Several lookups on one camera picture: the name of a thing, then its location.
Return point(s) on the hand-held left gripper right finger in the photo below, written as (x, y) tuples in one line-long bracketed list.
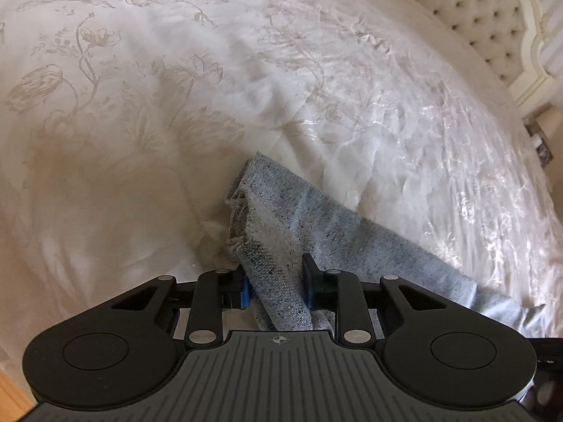
[(310, 285)]

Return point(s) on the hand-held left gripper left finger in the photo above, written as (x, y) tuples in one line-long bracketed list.
[(244, 291)]

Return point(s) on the grey-blue speckled pants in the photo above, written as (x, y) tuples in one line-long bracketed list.
[(299, 246)]

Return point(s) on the bed with white floral bedspread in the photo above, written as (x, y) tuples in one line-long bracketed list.
[(264, 74)]

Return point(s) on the cream tufted headboard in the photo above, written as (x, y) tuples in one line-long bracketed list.
[(484, 17)]

